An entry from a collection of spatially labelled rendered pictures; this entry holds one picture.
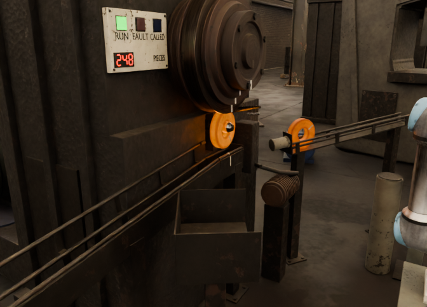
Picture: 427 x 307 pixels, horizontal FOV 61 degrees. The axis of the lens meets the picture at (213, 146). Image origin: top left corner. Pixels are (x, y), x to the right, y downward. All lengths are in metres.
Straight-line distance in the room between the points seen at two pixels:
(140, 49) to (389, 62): 3.03
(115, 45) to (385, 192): 1.41
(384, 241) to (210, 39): 1.34
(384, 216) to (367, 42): 2.35
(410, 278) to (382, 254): 0.49
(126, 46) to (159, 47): 0.15
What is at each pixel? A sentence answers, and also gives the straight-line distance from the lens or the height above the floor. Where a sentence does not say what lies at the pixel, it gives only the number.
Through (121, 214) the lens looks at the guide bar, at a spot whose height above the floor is 0.65.
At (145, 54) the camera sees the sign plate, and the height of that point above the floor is 1.11.
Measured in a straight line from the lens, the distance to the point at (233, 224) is 1.13.
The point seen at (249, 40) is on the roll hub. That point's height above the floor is 1.15.
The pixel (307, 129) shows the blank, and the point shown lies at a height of 0.73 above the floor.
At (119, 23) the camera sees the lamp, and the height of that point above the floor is 1.20.
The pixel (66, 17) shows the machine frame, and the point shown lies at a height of 1.22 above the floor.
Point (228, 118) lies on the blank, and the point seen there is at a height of 0.85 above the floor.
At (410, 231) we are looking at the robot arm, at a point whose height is 0.52.
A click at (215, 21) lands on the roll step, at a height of 1.21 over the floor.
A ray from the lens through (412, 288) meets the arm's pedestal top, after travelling 1.55.
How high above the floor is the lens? 1.14
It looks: 16 degrees down
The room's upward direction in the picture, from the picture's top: straight up
